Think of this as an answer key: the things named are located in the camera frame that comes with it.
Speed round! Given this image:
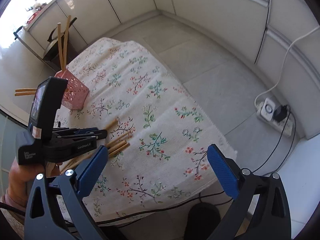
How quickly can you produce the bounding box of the person's left hand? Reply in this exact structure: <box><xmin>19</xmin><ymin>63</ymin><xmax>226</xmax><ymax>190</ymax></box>
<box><xmin>7</xmin><ymin>158</ymin><xmax>63</xmax><ymax>208</ymax></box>

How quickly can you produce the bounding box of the wooden chopstick on table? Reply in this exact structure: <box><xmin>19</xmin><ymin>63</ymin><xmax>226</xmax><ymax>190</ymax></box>
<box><xmin>108</xmin><ymin>142</ymin><xmax>130</xmax><ymax>158</ymax></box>
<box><xmin>105</xmin><ymin>132</ymin><xmax>131</xmax><ymax>148</ymax></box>
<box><xmin>105</xmin><ymin>119</ymin><xmax>118</xmax><ymax>131</ymax></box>

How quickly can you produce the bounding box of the wooden chopstick leaning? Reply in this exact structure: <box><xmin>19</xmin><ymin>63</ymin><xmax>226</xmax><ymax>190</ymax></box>
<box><xmin>15</xmin><ymin>88</ymin><xmax>37</xmax><ymax>93</ymax></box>
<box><xmin>14</xmin><ymin>91</ymin><xmax>36</xmax><ymax>96</ymax></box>

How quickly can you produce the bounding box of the pink perforated utensil basket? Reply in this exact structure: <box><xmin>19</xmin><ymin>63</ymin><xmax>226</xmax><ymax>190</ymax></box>
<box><xmin>55</xmin><ymin>70</ymin><xmax>89</xmax><ymax>110</ymax></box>

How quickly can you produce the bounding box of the floral tablecloth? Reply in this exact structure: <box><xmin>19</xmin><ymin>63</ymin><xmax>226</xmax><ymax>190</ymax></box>
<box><xmin>55</xmin><ymin>37</ymin><xmax>236</xmax><ymax>223</ymax></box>

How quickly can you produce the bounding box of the white power strip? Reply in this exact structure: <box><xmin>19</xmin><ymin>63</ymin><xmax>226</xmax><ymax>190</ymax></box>
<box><xmin>257</xmin><ymin>98</ymin><xmax>293</xmax><ymax>137</ymax></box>

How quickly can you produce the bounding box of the black power adapter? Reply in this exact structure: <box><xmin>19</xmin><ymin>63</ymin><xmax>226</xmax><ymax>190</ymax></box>
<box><xmin>273</xmin><ymin>105</ymin><xmax>288</xmax><ymax>123</ymax></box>

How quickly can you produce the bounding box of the dark brown bin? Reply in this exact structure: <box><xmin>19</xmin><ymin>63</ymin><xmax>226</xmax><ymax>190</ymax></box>
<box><xmin>43</xmin><ymin>42</ymin><xmax>79</xmax><ymax>71</ymax></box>

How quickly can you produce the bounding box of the black wok with lid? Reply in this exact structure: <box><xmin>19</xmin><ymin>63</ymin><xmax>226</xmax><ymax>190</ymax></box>
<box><xmin>43</xmin><ymin>17</ymin><xmax>78</xmax><ymax>59</ymax></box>

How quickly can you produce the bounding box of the wooden chopstick in basket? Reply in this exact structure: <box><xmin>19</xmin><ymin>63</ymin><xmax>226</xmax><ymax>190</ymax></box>
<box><xmin>57</xmin><ymin>22</ymin><xmax>64</xmax><ymax>71</ymax></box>
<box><xmin>62</xmin><ymin>15</ymin><xmax>71</xmax><ymax>72</ymax></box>

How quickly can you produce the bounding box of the red basket on counter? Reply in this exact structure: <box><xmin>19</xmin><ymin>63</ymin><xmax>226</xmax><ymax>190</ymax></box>
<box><xmin>26</xmin><ymin>11</ymin><xmax>40</xmax><ymax>24</ymax></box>

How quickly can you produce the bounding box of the black cable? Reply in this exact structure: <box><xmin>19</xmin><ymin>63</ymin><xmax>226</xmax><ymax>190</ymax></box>
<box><xmin>252</xmin><ymin>106</ymin><xmax>297</xmax><ymax>174</ymax></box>

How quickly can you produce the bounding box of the white power cable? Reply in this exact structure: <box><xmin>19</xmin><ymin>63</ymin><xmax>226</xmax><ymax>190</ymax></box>
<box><xmin>254</xmin><ymin>26</ymin><xmax>320</xmax><ymax>108</ymax></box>

